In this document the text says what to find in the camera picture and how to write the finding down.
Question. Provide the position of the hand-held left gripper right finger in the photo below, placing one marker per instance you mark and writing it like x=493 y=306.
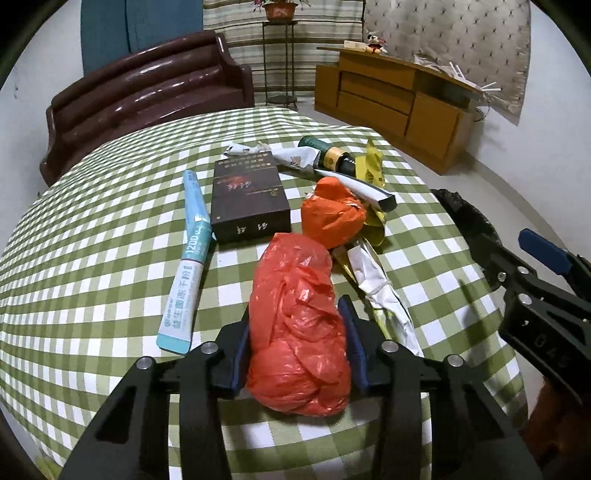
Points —
x=358 y=350

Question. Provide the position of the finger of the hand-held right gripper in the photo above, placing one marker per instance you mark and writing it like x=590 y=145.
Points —
x=545 y=251
x=501 y=263

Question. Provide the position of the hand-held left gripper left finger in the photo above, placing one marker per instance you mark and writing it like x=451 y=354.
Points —
x=238 y=369

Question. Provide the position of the black trash bin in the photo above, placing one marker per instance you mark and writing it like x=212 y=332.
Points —
x=466 y=212

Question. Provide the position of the red plastic bag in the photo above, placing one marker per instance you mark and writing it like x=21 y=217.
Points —
x=295 y=323

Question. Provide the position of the printed white paper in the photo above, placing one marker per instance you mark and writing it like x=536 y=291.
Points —
x=295 y=159

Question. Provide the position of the crumpled white wrapper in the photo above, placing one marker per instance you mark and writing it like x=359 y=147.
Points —
x=378 y=281

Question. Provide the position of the long teal white packet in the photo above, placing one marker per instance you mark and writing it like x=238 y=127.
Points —
x=184 y=286

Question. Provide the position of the orange plastic bag ball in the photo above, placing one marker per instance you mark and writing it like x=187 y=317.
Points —
x=330 y=212

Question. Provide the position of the wooden cabinet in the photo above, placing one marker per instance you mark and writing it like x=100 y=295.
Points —
x=434 y=120

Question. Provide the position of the yellow wrapper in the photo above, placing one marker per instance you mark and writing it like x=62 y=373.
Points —
x=371 y=166

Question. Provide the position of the dark brown box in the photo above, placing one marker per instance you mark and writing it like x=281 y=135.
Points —
x=249 y=198

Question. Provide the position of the green checked tablecloth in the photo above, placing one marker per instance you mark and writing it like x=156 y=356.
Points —
x=115 y=230

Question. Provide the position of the pile of white sticks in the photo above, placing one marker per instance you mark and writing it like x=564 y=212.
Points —
x=457 y=74

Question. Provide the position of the quilted beige mattress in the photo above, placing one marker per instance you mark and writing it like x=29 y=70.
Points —
x=461 y=32

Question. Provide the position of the cartoon mouse plush toy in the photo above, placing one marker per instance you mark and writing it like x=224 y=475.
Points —
x=376 y=44

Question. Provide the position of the small pale box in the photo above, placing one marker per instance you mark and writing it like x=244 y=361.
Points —
x=355 y=45

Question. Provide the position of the black metal plant stand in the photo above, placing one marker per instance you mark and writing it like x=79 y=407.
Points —
x=280 y=99

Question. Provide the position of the dark brown leather sofa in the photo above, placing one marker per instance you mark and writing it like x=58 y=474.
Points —
x=147 y=97

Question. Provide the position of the striped curtain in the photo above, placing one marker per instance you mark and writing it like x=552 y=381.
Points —
x=323 y=27

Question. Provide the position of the potted plant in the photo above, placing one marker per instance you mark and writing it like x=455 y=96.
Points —
x=280 y=10

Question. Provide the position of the blue curtain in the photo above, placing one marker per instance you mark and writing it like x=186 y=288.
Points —
x=138 y=23

